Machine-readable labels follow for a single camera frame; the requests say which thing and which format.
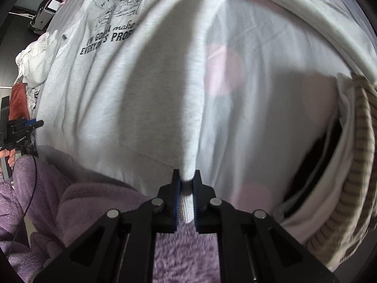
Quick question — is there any rust orange garment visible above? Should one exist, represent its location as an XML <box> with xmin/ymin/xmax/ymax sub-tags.
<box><xmin>10</xmin><ymin>83</ymin><xmax>30</xmax><ymax>121</ymax></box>

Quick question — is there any cream white cloth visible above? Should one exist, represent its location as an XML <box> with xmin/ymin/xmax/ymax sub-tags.
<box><xmin>206</xmin><ymin>0</ymin><xmax>377</xmax><ymax>79</ymax></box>

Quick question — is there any grey printed sweatshirt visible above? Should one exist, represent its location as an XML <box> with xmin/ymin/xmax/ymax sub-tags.
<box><xmin>35</xmin><ymin>0</ymin><xmax>236</xmax><ymax>223</ymax></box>

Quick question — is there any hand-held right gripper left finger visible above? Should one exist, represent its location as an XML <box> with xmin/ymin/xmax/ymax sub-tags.
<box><xmin>34</xmin><ymin>169</ymin><xmax>181</xmax><ymax>283</ymax></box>

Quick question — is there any white garment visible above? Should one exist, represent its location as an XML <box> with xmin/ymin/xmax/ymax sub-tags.
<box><xmin>16</xmin><ymin>31</ymin><xmax>58</xmax><ymax>87</ymax></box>

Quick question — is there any person's left hand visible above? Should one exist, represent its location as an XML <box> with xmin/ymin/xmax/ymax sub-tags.
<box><xmin>0</xmin><ymin>149</ymin><xmax>16</xmax><ymax>168</ymax></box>

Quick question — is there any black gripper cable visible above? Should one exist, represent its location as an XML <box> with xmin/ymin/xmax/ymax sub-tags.
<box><xmin>7</xmin><ymin>153</ymin><xmax>37</xmax><ymax>252</ymax></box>

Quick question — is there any white bedside table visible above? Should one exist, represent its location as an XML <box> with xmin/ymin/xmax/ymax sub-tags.
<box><xmin>29</xmin><ymin>0</ymin><xmax>71</xmax><ymax>31</ymax></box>

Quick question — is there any purple fleece robe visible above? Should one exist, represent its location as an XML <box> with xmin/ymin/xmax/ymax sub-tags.
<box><xmin>0</xmin><ymin>146</ymin><xmax>221</xmax><ymax>283</ymax></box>

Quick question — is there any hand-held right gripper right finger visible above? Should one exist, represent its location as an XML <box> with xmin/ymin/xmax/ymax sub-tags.
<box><xmin>193</xmin><ymin>169</ymin><xmax>339</xmax><ymax>283</ymax></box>

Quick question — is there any beige striped garment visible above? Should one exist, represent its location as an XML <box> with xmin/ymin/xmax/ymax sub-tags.
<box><xmin>272</xmin><ymin>72</ymin><xmax>377</xmax><ymax>273</ymax></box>

